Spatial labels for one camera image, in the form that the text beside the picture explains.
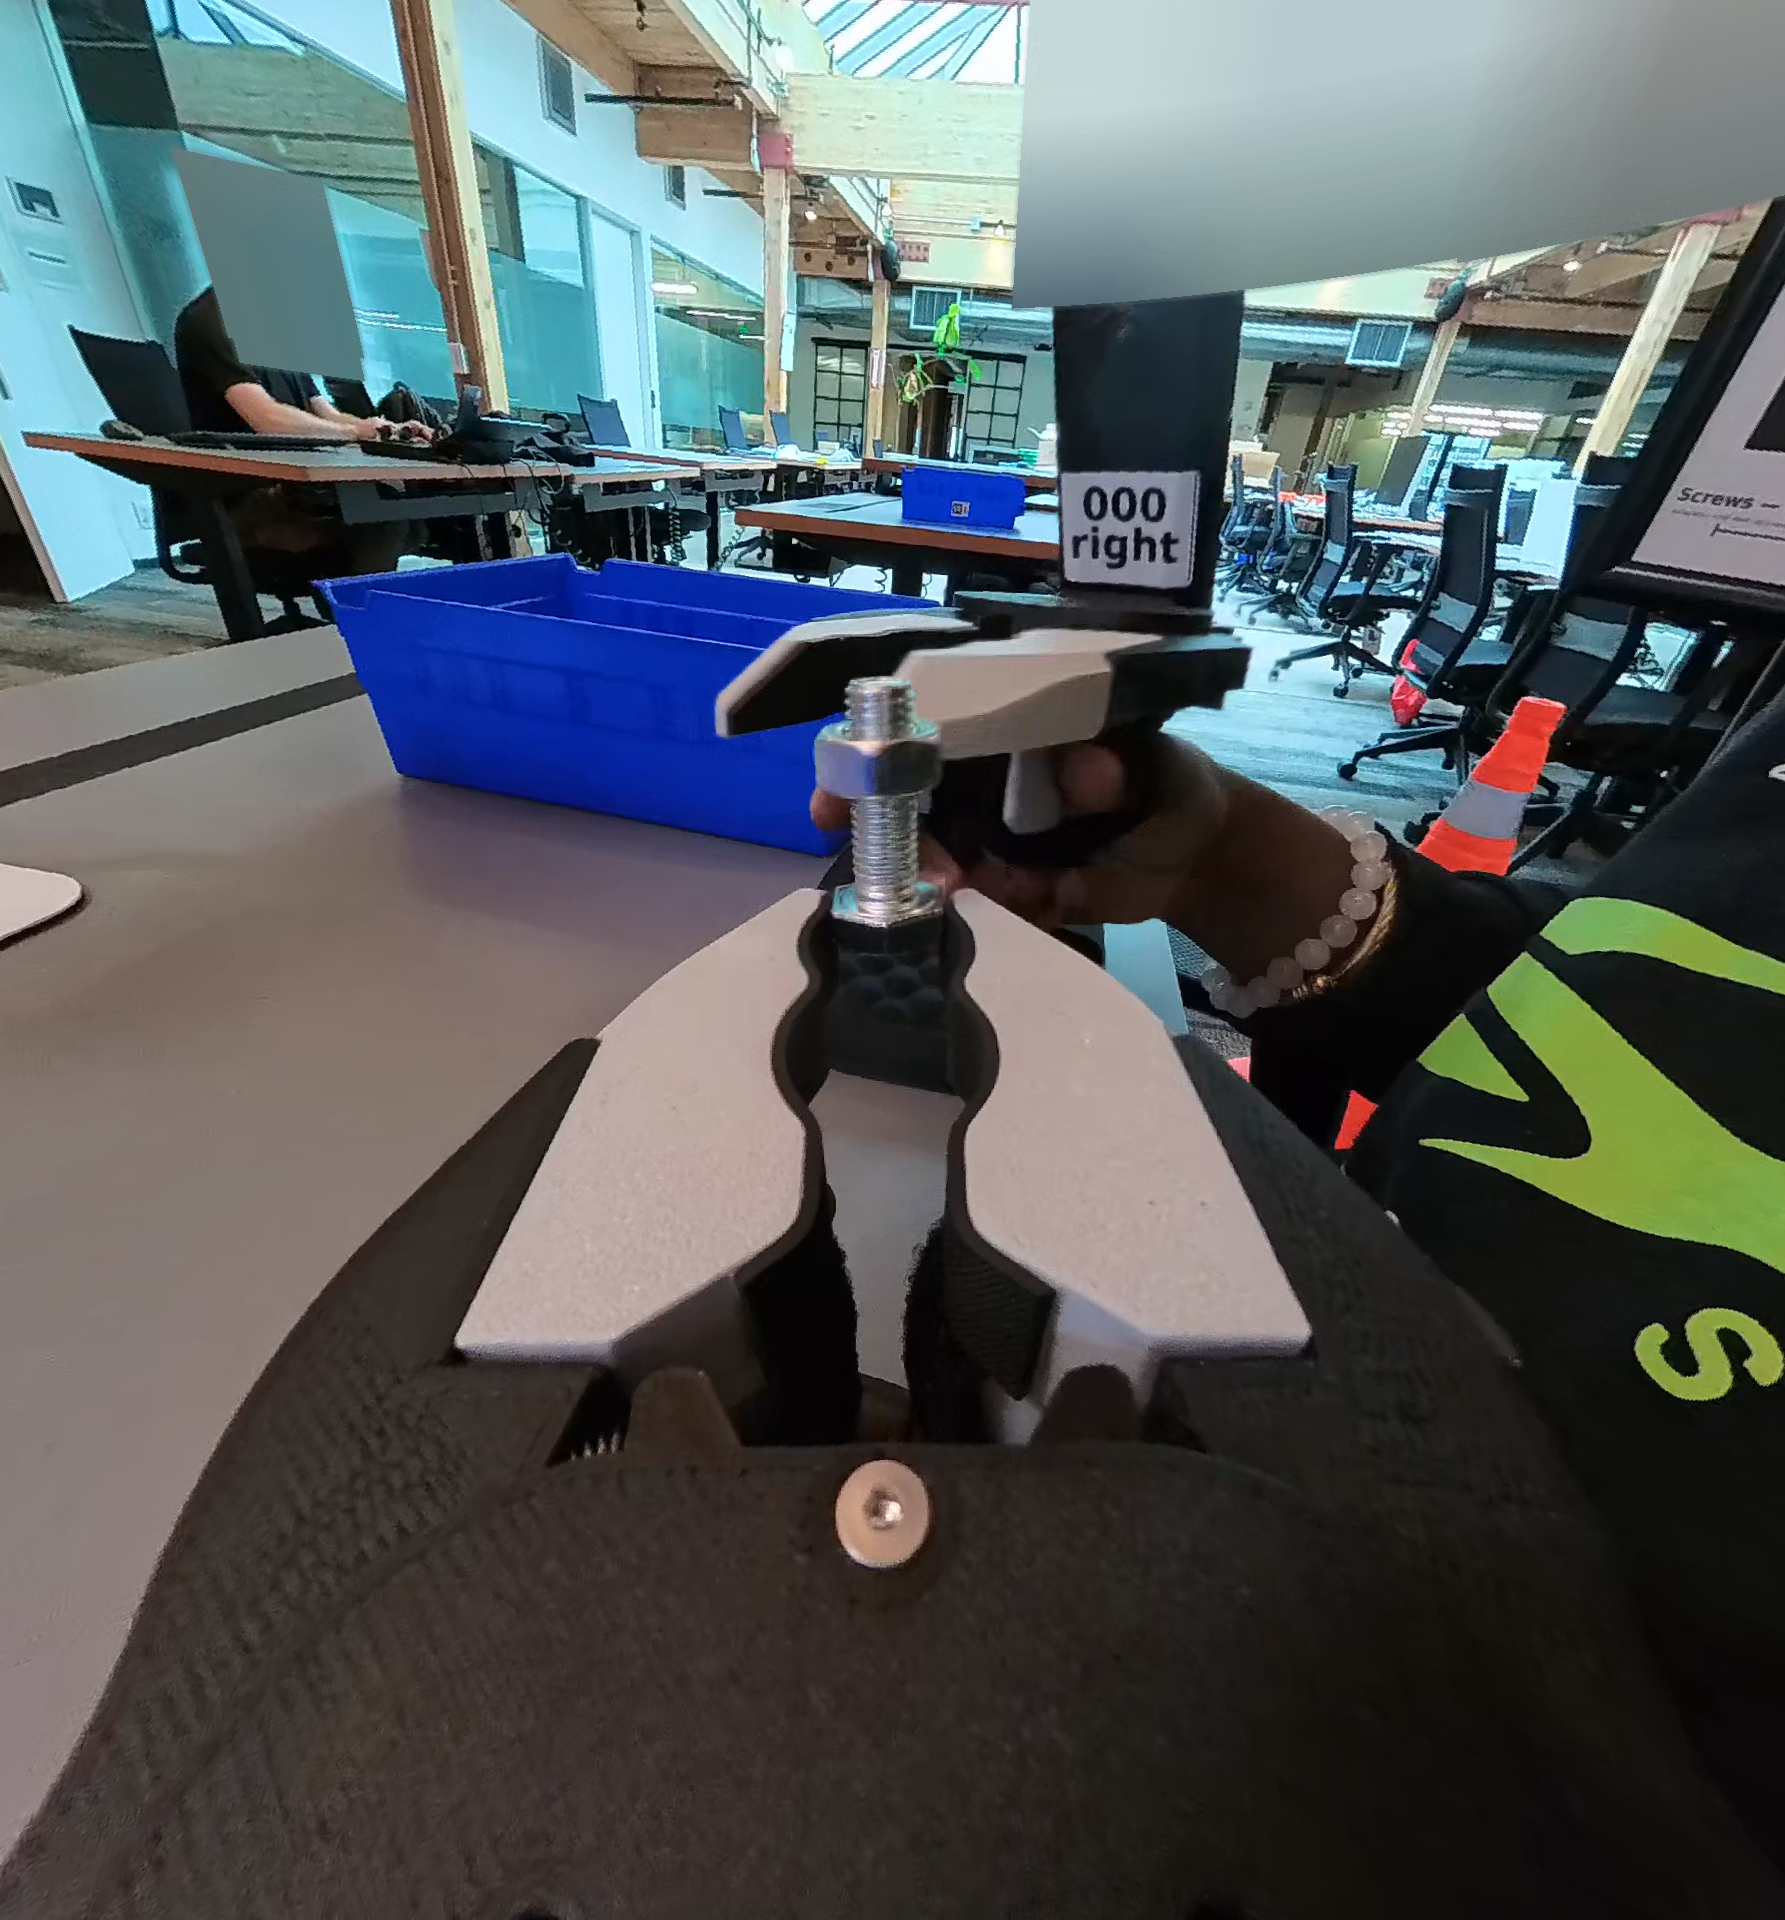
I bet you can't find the large steel bolt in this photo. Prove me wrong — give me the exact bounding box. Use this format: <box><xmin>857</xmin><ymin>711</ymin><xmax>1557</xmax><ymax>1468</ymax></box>
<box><xmin>829</xmin><ymin>675</ymin><xmax>956</xmax><ymax>923</ymax></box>

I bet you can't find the person's black printed shirt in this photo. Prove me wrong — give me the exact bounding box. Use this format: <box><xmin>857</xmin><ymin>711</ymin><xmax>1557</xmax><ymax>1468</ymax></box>
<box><xmin>1252</xmin><ymin>607</ymin><xmax>1785</xmax><ymax>1920</ymax></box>

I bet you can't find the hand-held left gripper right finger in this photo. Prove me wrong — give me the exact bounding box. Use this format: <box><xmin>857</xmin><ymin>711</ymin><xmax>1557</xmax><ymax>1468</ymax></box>
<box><xmin>952</xmin><ymin>888</ymin><xmax>1314</xmax><ymax>1445</ymax></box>

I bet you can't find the black framed instruction sign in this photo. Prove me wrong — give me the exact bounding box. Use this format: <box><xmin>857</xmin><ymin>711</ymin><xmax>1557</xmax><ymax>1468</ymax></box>
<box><xmin>1627</xmin><ymin>181</ymin><xmax>1785</xmax><ymax>630</ymax></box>

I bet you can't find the black foam pad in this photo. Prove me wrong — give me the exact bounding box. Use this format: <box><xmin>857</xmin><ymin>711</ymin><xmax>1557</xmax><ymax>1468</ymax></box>
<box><xmin>829</xmin><ymin>919</ymin><xmax>977</xmax><ymax>1097</ymax></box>

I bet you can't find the large steel hex nut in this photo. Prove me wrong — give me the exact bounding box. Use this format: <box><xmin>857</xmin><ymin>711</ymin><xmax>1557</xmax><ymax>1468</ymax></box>
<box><xmin>813</xmin><ymin>718</ymin><xmax>941</xmax><ymax>798</ymax></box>

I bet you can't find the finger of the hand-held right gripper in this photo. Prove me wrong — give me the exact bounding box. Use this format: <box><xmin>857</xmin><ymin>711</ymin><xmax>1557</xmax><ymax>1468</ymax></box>
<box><xmin>711</xmin><ymin>613</ymin><xmax>987</xmax><ymax>739</ymax></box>
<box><xmin>892</xmin><ymin>626</ymin><xmax>1178</xmax><ymax>837</ymax></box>

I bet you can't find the person's right hand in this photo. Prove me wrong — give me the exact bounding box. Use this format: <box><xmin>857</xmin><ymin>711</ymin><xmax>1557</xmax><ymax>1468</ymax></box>
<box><xmin>808</xmin><ymin>732</ymin><xmax>1242</xmax><ymax>938</ymax></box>

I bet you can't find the person's right forearm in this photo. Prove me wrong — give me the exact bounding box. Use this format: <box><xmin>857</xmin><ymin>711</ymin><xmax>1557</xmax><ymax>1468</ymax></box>
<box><xmin>1207</xmin><ymin>815</ymin><xmax>1539</xmax><ymax>1157</ymax></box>

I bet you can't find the white bead bracelet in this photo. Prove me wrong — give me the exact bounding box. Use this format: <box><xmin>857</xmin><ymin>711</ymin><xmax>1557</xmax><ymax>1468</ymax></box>
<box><xmin>1198</xmin><ymin>807</ymin><xmax>1399</xmax><ymax>1022</ymax></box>

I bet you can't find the orange traffic cone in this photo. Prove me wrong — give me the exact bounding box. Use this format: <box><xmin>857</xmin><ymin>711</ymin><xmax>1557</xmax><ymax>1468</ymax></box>
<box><xmin>1417</xmin><ymin>696</ymin><xmax>1569</xmax><ymax>875</ymax></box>

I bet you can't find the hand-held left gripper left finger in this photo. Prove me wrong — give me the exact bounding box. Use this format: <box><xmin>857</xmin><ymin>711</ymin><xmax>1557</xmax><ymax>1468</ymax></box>
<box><xmin>451</xmin><ymin>886</ymin><xmax>834</xmax><ymax>1440</ymax></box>

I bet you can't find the blue plastic bin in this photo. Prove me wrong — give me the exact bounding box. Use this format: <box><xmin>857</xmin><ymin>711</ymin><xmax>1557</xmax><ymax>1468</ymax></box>
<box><xmin>311</xmin><ymin>555</ymin><xmax>939</xmax><ymax>860</ymax></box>

